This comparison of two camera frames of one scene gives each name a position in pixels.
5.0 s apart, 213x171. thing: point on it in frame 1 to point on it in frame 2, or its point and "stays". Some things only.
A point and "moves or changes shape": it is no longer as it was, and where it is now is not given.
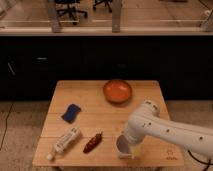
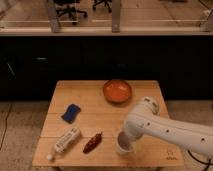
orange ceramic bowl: [117, 91] stays
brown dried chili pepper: [93, 143] stays
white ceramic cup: [123, 147] moves or changes shape
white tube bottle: [71, 136] stays
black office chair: [71, 9] stays
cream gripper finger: [136, 150] to [134, 147]
